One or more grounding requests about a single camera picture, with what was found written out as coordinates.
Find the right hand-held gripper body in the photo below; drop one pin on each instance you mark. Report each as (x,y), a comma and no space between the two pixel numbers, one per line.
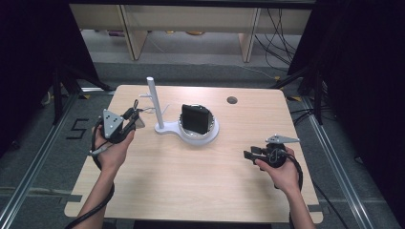
(276,156)

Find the white key stand with tray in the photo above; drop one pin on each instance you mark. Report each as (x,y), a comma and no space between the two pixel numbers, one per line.
(155,101)

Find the black metal stand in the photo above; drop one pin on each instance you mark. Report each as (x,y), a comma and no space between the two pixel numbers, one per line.
(58,95)
(317,95)

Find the aluminium floor rail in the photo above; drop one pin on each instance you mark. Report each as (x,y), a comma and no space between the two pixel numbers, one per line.
(337,168)
(38,159)

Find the person's left hand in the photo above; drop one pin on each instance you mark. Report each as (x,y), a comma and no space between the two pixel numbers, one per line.
(113,156)

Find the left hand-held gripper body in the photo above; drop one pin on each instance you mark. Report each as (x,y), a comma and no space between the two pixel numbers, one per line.
(112,124)

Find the person's right hand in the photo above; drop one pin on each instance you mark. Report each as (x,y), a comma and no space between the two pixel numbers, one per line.
(285,178)

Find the dark curtain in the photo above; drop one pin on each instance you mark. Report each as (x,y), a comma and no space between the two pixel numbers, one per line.
(31,63)
(366,79)

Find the light wooden desk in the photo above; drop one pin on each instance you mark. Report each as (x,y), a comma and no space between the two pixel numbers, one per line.
(191,17)

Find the black leather wallet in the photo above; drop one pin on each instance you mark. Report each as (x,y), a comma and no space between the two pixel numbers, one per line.
(195,118)

